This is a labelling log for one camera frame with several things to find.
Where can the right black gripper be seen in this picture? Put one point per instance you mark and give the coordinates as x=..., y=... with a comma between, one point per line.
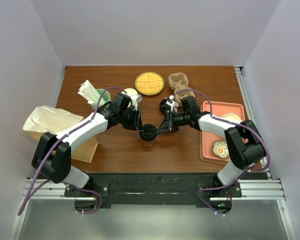
x=168, y=124

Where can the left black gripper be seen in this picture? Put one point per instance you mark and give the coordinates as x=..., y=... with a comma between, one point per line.
x=136, y=125

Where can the black coffee cup lid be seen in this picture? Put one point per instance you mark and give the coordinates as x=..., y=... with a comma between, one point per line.
x=149, y=133

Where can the brown paper coffee cup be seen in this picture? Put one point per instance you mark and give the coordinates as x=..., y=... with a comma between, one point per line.
x=148, y=143

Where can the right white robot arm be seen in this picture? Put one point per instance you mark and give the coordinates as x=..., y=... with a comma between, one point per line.
x=244, y=144

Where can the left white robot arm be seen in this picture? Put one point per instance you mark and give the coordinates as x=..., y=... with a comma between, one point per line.
x=53, y=155

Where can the stack of black lids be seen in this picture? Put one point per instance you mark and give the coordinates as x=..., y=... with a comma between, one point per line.
x=164, y=107

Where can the stack of paper cups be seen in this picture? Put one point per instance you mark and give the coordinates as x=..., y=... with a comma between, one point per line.
x=133, y=94

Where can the cardboard cup carrier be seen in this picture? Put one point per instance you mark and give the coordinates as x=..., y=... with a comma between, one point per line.
x=177, y=82

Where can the yellow woven coaster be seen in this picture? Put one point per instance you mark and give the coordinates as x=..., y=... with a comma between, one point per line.
x=149, y=83

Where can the green straw holder cup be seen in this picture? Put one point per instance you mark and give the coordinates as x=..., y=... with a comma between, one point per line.
x=106, y=97

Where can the pink plastic tray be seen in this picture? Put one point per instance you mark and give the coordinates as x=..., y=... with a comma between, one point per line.
x=207, y=139

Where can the floral patterned small dish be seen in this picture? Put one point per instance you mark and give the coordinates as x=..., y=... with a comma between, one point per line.
x=220, y=148

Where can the white wrapped straws bundle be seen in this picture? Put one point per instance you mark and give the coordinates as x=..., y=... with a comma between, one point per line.
x=88, y=91

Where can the white square bowl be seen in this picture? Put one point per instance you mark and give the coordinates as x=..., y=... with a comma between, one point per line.
x=232, y=117

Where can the brown paper bag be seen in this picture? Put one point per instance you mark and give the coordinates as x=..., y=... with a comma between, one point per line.
x=53, y=120

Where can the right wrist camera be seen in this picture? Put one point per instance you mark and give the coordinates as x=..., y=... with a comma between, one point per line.
x=173, y=105

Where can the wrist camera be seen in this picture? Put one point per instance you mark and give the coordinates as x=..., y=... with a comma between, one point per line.
x=173, y=105
x=136, y=98

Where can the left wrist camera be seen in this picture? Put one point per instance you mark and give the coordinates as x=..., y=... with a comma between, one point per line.
x=136, y=98

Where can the aluminium frame rail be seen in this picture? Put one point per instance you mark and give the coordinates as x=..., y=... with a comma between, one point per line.
x=259, y=214

